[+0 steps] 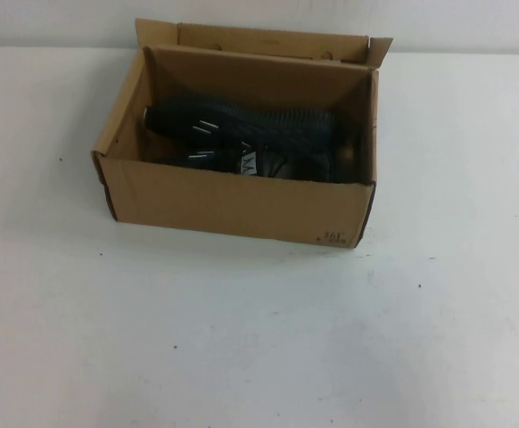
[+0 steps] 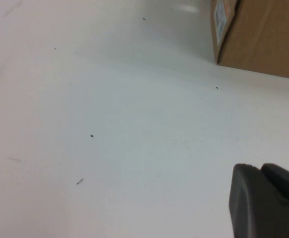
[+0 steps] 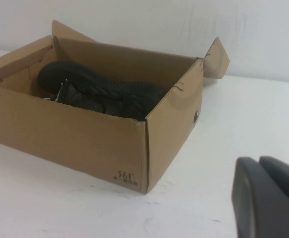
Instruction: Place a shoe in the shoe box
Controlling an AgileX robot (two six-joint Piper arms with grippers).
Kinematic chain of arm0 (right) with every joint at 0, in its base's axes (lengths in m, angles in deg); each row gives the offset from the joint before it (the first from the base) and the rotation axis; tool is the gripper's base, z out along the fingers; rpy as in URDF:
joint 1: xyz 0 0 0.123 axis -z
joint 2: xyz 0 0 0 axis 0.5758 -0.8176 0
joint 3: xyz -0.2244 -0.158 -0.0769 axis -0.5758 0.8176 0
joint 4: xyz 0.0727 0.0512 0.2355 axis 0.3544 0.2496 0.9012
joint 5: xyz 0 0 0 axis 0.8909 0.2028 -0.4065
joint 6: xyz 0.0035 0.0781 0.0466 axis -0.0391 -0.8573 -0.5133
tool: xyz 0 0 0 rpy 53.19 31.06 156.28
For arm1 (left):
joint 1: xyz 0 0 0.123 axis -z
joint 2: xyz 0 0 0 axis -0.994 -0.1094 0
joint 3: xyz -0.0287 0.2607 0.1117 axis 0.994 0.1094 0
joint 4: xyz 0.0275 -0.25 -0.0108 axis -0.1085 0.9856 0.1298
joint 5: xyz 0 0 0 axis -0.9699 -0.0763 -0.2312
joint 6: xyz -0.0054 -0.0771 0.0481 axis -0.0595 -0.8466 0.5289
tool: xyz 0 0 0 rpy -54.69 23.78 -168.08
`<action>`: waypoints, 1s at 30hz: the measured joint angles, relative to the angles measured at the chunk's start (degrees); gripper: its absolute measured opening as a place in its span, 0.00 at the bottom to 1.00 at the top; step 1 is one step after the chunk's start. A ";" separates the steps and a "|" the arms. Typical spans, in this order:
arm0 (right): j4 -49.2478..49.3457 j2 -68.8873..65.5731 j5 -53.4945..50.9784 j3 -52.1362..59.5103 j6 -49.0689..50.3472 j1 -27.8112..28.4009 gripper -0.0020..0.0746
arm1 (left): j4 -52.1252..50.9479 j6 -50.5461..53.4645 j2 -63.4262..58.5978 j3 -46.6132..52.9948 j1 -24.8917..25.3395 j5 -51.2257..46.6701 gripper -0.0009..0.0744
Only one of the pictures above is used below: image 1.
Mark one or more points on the brown cardboard shoe box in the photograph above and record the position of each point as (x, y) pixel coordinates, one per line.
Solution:
(241, 209)

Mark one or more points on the black knit sneaker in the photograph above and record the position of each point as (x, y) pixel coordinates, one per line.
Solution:
(264, 116)
(299, 165)

